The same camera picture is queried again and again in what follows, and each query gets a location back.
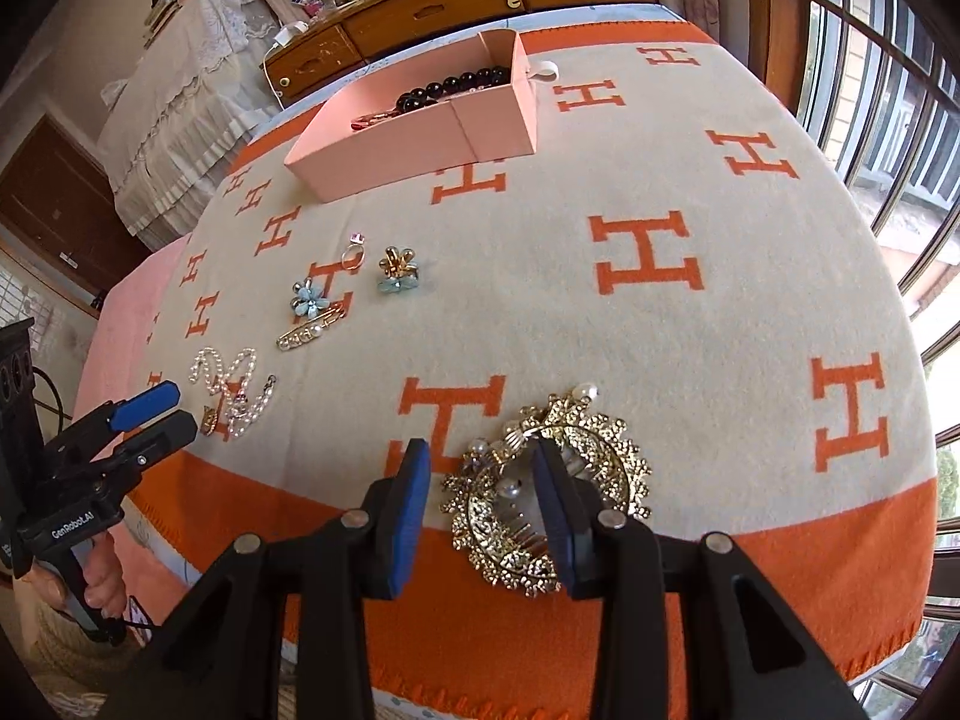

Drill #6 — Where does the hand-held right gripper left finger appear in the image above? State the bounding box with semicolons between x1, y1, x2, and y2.
97;438;433;720

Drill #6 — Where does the pink bedsheet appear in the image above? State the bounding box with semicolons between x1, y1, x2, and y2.
70;235;197;605

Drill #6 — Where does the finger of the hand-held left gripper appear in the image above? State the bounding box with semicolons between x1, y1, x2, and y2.
96;410;199;482
54;381;182;445

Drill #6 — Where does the brown wooden door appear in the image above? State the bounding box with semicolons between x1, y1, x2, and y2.
0;111;142;302

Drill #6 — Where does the wooden dresser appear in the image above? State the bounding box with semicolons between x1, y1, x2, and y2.
262;0;662;110

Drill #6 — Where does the black bead bracelet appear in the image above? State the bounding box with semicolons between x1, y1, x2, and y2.
395;65;512;116

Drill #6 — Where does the gold crown hair comb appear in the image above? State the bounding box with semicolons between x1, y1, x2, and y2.
440;382;654;600

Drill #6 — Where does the gold and blue flower clip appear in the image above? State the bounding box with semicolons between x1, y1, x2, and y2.
374;244;422;298

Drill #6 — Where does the black cable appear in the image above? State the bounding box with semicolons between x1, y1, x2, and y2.
28;364;77;422

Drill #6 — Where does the white lace cover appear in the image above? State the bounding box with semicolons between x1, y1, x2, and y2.
96;0;284;250

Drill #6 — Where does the pink cardboard box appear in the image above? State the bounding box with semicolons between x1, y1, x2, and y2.
283;28;540;204

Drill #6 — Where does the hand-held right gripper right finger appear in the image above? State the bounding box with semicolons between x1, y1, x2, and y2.
530;436;871;720

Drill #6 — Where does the orange and beige patterned blanket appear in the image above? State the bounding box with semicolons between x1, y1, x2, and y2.
75;4;940;720

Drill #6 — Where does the person's left hand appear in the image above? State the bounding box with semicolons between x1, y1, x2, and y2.
33;537;130;617

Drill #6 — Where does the woven straw cushion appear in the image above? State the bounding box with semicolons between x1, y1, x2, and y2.
22;598;155;720

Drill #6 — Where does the blue flower brooch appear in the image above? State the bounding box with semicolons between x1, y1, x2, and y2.
289;280;332;317

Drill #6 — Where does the gold pearl hairpin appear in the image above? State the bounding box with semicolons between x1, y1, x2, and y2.
274;301;350;353

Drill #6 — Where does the pearl necklace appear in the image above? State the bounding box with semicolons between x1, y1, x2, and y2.
190;346;279;441

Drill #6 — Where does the window with metal grille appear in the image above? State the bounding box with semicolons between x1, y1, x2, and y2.
793;0;960;720

